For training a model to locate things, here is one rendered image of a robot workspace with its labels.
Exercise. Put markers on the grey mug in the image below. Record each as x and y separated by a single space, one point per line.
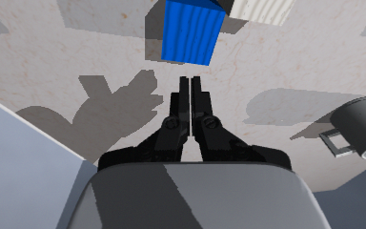
349 121

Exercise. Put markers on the blue cube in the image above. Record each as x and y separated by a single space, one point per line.
191 28

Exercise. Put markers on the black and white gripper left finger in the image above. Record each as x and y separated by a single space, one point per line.
164 145

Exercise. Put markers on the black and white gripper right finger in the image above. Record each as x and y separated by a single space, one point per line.
218 144

